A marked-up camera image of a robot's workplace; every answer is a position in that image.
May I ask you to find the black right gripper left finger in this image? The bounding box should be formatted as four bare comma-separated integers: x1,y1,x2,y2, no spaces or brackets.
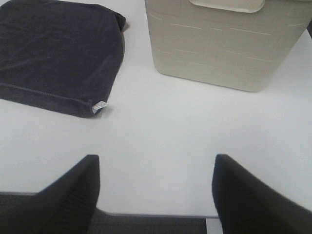
0,155,100,234

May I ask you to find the beige basket with grey rim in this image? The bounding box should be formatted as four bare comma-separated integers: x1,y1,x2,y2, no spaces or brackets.
145,0,312,92

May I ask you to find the dark navy towel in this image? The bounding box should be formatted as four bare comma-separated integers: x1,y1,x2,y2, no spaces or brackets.
0,0,126,118

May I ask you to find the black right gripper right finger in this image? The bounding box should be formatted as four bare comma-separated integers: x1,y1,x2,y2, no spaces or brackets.
212,155,312,234

